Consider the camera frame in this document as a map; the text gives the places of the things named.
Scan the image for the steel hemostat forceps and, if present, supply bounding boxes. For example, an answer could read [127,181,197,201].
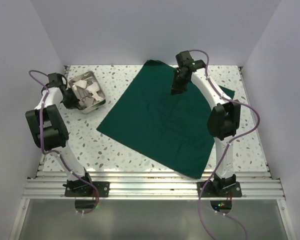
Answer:
[79,91,94,105]

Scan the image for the stainless steel instrument tray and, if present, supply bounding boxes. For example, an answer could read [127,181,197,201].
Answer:
[68,71,106,114]

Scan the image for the white gauze pad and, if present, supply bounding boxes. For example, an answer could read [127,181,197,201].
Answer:
[72,79,89,91]
[87,82,100,95]
[92,94,104,103]

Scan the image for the green surgical drape cloth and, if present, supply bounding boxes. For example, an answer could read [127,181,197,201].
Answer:
[96,59,236,180]

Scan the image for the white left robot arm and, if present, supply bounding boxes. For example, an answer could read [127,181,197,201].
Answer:
[25,70,94,197]

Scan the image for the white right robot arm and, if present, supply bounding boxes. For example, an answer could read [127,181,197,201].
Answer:
[170,50,241,197]

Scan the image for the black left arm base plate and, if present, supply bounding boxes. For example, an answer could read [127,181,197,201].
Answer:
[62,180,110,198]

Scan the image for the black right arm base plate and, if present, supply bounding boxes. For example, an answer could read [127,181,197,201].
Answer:
[201,180,243,198]

